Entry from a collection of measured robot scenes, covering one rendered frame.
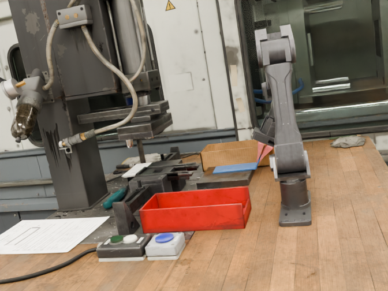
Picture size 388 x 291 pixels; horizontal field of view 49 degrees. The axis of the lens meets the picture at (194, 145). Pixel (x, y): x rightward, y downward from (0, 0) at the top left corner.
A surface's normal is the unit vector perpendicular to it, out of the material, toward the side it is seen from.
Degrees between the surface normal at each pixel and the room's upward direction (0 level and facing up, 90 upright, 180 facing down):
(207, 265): 0
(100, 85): 90
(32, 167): 90
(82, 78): 90
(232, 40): 90
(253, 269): 0
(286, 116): 71
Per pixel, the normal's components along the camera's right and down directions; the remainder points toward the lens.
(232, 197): -0.25, 0.24
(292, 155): -0.20, -0.09
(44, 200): -0.30, -0.67
